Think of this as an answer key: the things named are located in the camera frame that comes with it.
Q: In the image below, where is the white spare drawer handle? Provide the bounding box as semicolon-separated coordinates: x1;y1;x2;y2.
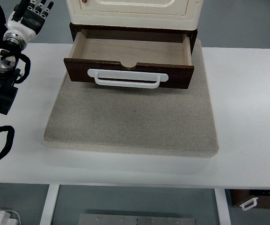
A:
239;197;258;211

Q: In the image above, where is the white table leg left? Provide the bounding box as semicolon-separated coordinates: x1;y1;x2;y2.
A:
40;184;60;225

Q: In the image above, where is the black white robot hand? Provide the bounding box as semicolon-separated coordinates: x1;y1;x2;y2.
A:
4;0;54;45

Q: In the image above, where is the black looped cable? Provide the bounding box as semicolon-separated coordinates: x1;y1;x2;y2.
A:
0;125;15;165

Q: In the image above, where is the beige stone slab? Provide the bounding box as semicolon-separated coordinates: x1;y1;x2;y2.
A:
44;40;219;158

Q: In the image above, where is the white table leg right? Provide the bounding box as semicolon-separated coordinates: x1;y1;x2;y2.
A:
214;188;231;225

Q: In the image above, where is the white table leg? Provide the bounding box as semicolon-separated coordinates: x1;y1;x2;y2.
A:
214;188;231;225
40;184;60;225

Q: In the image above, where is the dark wooden drawer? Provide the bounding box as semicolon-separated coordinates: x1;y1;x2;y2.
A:
64;29;196;89

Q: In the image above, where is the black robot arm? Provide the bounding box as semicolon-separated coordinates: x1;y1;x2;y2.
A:
0;0;36;114

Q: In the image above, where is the spare brown drawer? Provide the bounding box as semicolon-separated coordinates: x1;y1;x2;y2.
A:
230;189;270;209

